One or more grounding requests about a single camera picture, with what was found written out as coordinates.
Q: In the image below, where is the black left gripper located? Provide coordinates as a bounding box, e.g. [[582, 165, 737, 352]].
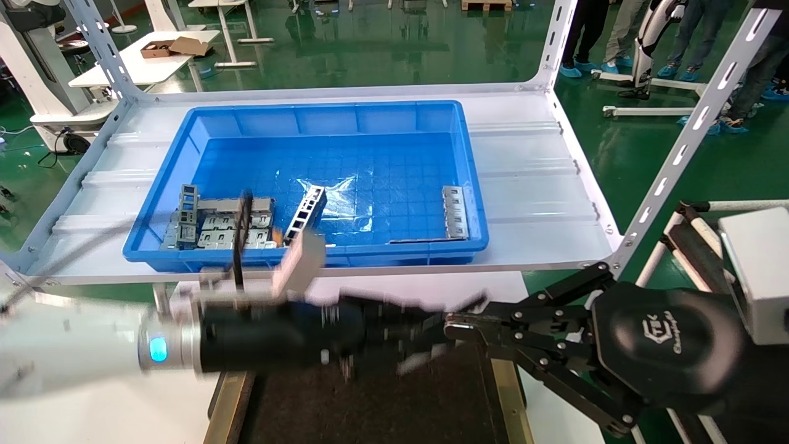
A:
[[322, 290, 489, 371]]

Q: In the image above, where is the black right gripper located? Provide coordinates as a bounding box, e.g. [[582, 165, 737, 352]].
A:
[[444, 263, 748, 437]]

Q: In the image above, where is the grey metal part with windows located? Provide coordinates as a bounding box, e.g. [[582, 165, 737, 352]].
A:
[[442, 186, 470, 240]]

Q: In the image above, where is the black container tray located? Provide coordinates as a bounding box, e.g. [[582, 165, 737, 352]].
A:
[[203, 342, 537, 444]]

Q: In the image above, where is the grey metal ladder-shaped part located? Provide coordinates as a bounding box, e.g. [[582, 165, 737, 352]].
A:
[[284, 186, 328, 242]]

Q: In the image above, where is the flat slotted metal plate part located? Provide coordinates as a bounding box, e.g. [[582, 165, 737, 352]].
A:
[[196, 230, 278, 250], [200, 214, 273, 232]]

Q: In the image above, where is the long grey metal channel part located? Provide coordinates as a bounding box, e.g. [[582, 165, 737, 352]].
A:
[[197, 197, 276, 215]]

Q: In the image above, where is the white metal shelf rack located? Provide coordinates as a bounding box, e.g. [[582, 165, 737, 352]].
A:
[[0, 0, 771, 289]]

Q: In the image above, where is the black foam pad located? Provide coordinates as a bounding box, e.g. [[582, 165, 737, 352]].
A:
[[663, 210, 734, 290]]

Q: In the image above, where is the blue plastic bin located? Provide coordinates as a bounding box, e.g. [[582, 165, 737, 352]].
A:
[[122, 101, 491, 272]]

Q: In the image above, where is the person in black trousers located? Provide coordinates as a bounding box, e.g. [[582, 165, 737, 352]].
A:
[[560, 0, 617, 79]]

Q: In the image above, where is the white and black robot leg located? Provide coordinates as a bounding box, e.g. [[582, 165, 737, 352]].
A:
[[618, 0, 690, 101]]

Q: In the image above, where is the person in dark grey trousers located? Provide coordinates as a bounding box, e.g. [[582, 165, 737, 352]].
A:
[[678, 34, 789, 135]]

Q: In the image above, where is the person in blue jeans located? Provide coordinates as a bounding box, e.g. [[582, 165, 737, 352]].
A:
[[653, 0, 731, 83]]

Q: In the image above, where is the white table with metal legs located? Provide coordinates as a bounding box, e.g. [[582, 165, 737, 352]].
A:
[[188, 0, 276, 68]]

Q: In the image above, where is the open cardboard box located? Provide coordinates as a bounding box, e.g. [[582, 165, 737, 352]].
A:
[[141, 36, 214, 60]]

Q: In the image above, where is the white work table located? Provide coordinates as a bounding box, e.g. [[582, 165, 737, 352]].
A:
[[68, 30, 221, 93]]

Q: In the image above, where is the brass handle strip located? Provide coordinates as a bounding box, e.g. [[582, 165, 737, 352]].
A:
[[203, 370, 257, 444], [490, 358, 534, 444]]

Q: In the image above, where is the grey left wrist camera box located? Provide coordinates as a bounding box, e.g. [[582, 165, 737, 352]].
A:
[[271, 231, 328, 303]]

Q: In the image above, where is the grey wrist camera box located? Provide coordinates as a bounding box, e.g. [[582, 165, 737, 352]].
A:
[[718, 208, 789, 347], [271, 231, 328, 303]]

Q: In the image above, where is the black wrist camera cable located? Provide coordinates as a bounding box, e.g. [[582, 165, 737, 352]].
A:
[[232, 190, 255, 292]]

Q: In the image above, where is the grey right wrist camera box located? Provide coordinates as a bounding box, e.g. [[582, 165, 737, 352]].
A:
[[718, 208, 789, 347]]

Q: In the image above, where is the white tube cart frame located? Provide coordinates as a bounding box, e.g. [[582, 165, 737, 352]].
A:
[[635, 199, 789, 297]]

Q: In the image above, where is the white floor stand frame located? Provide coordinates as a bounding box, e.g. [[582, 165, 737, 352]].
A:
[[591, 69, 709, 119]]

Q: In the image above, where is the dark grey metal frame part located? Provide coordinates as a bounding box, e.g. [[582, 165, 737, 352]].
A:
[[176, 184, 200, 247]]

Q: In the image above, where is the light grey metal bracket part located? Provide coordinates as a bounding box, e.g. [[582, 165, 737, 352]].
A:
[[161, 211, 181, 250]]

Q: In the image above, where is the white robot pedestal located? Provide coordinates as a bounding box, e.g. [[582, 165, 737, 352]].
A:
[[0, 0, 121, 152]]

